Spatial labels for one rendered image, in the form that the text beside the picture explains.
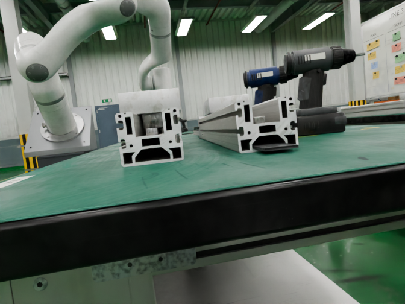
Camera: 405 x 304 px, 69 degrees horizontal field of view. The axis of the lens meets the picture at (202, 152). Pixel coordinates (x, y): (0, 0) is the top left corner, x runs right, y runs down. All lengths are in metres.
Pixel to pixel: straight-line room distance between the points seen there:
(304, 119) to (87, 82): 12.08
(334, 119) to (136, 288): 0.62
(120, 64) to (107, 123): 2.41
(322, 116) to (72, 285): 0.65
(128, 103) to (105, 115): 11.86
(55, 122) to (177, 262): 1.15
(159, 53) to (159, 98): 0.82
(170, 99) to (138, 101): 0.06
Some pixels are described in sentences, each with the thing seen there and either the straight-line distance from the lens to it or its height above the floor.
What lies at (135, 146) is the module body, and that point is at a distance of 0.48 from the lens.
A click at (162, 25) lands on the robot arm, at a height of 1.25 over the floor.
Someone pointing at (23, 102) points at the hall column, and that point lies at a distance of 7.70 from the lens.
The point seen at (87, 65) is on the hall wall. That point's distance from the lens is 12.79.
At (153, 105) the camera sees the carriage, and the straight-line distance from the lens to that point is 0.55.
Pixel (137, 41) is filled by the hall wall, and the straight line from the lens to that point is 12.84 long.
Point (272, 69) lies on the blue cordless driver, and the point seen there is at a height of 0.99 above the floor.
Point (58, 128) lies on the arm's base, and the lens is 1.45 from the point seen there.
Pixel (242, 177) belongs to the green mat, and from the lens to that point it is 0.27.
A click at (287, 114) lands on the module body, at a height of 0.84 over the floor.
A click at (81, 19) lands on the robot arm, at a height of 1.25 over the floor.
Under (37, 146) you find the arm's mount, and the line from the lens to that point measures 1.48.
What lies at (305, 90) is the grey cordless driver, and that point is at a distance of 0.82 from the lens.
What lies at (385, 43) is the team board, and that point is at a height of 1.58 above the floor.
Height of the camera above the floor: 0.83
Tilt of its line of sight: 5 degrees down
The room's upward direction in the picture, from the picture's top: 6 degrees counter-clockwise
